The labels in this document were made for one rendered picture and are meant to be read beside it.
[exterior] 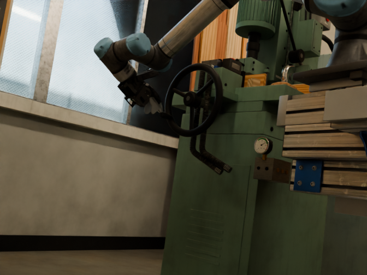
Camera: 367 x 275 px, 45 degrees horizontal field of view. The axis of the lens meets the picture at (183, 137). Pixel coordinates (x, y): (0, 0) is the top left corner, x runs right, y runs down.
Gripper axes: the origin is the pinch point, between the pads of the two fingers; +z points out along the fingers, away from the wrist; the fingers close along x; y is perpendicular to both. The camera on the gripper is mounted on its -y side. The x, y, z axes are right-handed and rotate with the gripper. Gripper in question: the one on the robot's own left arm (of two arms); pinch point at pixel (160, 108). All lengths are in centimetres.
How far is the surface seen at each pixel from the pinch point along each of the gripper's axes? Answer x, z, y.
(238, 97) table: 18.8, 15.8, -19.9
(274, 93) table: 35.4, 15.3, -20.6
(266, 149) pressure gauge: 39.0, 20.8, 1.8
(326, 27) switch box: 27, 36, -85
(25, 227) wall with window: -115, 44, 48
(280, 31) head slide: 18, 20, -65
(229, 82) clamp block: 16.7, 9.4, -22.6
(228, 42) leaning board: -112, 95, -170
